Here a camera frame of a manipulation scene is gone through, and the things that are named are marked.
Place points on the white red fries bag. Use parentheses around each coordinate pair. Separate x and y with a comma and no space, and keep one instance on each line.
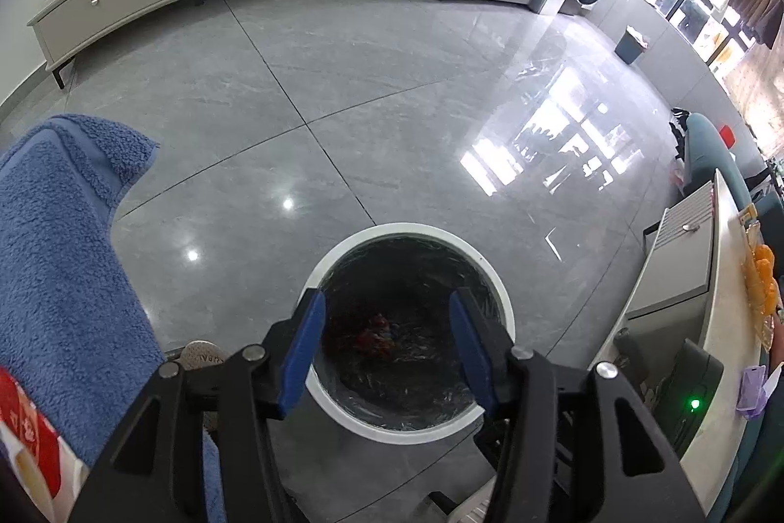
(42,464)

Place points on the blue terry towel mat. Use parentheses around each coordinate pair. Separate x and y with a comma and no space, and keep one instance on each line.
(74,334)

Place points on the white side table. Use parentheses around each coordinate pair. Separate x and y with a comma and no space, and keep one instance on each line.
(692,287)

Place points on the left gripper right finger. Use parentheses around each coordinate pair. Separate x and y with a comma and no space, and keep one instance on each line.
(567,445)

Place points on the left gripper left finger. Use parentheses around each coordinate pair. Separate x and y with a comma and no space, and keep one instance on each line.
(152,470)

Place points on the small grey waste bin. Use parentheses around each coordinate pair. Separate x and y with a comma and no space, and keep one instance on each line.
(631,45)

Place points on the red chip bag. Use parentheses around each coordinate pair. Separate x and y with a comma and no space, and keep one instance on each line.
(378,338)

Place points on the white round trash bin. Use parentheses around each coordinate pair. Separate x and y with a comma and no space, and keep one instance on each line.
(405,272)

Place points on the teal sofa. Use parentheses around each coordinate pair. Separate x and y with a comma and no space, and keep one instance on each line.
(704,153)

